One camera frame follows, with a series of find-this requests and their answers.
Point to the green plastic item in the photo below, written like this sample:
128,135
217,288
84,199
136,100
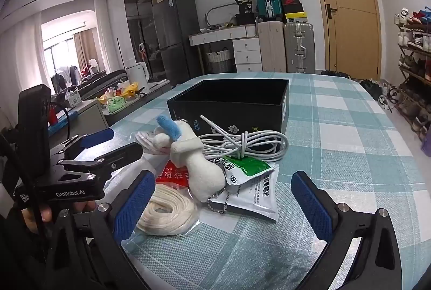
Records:
116,104

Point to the green white medicine packet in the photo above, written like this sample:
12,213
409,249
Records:
249,170

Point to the teal plaid tablecloth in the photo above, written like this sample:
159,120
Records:
336,141

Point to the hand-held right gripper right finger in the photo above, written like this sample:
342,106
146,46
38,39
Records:
311,205

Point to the white kettle appliance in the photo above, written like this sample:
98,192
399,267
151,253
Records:
138,74

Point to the yellow black shoe box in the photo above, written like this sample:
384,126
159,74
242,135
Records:
296,17

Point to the collection of racked sneakers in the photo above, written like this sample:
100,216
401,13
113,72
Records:
416,40

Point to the yellow plastic bag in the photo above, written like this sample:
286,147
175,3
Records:
129,89

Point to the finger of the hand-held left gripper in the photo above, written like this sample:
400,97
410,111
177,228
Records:
118,155
97,138

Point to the silver hard suitcase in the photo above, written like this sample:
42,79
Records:
299,47

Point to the white desk with drawers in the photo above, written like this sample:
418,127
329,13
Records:
247,50

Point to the black sofa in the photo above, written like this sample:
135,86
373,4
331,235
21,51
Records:
104,81

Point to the dark glass cabinet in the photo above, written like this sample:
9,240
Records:
138,24

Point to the brown curtain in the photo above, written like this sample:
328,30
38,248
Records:
84,49

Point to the white oval frame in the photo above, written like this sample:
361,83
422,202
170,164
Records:
215,8

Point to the person's left hand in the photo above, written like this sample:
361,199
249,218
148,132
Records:
37,217

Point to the scattered shoes group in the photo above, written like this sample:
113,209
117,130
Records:
377,88

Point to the black shopping bag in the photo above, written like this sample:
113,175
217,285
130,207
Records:
244,12

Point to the beige hard suitcase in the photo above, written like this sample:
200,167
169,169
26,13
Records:
271,47

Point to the plain black shoe box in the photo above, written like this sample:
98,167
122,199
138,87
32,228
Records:
293,9

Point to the black red logo shoe box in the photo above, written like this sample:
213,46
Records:
290,1

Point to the grey side table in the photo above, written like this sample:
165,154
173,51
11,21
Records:
87,118

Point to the red white plastic packet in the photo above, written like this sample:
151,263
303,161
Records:
171,177

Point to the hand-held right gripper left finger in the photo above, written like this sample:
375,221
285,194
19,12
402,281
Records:
134,205

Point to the woven laundry basket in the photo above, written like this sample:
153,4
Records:
220,62

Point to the tan wooden door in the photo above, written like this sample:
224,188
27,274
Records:
350,24

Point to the black cardboard box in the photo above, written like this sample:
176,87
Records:
235,114

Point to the grey refrigerator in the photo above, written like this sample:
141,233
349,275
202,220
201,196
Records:
175,40

